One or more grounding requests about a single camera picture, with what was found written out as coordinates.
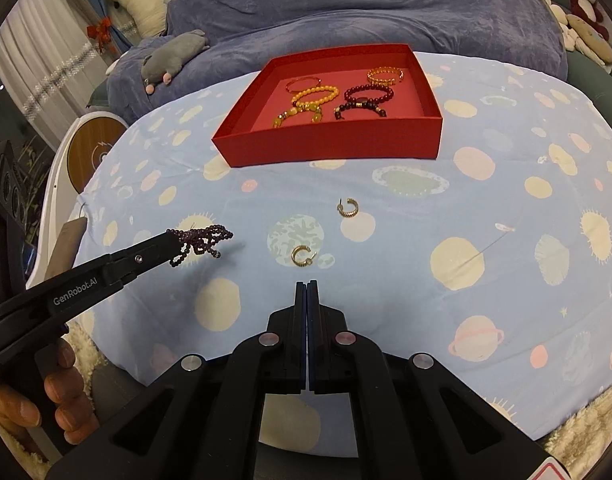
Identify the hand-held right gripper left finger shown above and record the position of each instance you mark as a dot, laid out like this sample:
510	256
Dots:
298	320

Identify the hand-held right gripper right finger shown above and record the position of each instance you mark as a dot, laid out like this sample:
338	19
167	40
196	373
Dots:
313	320

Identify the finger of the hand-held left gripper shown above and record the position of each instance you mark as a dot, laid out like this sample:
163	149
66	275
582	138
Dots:
156	245

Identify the gold hoop earring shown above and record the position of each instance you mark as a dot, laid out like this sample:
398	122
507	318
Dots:
355	208
296	259

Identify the red cardboard box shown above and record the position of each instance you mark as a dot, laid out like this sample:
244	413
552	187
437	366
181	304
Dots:
336	142

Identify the thin gold bangle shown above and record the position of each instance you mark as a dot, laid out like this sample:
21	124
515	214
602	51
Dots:
304	79

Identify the person's left hand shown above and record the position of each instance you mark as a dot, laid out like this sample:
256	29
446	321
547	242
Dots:
66	405

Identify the brown leather pad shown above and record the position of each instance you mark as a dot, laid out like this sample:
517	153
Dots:
66	245

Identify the light blue planet-print sheet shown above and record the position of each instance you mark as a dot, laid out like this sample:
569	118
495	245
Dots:
410	285

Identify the round wooden panel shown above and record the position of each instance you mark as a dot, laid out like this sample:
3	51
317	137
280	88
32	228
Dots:
93	152

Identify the grey plush mouse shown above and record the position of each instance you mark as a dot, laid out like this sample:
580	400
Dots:
176	52

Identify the white curtain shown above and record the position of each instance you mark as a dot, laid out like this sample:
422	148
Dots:
41	60

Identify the red bow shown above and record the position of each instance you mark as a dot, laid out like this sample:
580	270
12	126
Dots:
102	30

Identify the white plush toy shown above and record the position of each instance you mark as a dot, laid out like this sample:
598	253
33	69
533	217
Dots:
146	7

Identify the white fluffy rug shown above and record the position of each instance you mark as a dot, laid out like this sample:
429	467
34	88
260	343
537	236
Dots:
600	420

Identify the blue plush blanket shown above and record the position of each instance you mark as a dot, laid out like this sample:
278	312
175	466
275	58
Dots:
361	5

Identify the cookie plush toy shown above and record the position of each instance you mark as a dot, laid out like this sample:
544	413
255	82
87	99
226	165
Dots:
590	35

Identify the red monkey plush toy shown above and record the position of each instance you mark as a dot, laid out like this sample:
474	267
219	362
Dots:
583	5

